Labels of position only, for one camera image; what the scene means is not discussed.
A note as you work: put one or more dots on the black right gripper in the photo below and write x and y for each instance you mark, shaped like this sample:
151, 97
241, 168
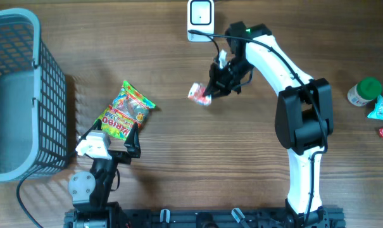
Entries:
216, 80

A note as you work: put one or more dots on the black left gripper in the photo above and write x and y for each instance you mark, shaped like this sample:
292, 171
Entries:
132, 144

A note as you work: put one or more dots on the small red candy packet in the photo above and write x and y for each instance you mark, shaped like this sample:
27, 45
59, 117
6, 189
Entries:
196, 94

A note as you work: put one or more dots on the colourful Haribo candy bag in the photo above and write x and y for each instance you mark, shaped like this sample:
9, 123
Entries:
128, 108

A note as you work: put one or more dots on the green lid jar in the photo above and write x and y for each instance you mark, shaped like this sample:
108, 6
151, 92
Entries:
365, 91

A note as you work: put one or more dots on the teal wet wipes pack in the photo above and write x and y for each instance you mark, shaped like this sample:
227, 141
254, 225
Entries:
377, 113

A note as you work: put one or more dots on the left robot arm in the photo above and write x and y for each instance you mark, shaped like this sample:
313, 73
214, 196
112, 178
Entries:
90, 190

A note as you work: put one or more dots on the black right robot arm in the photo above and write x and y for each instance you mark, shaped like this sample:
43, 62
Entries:
303, 119

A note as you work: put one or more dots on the white barcode scanner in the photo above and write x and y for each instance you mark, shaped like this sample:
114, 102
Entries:
200, 17

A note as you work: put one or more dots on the grey plastic basket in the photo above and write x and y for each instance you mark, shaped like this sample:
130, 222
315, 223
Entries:
32, 100

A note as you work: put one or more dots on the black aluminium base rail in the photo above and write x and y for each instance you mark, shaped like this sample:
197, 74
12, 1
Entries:
260, 218

